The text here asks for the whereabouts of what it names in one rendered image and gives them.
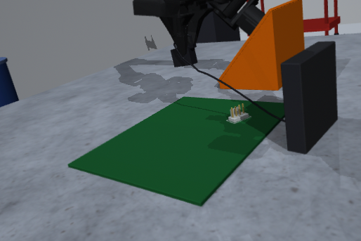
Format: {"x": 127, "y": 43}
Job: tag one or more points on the green circuit board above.
{"x": 185, "y": 151}

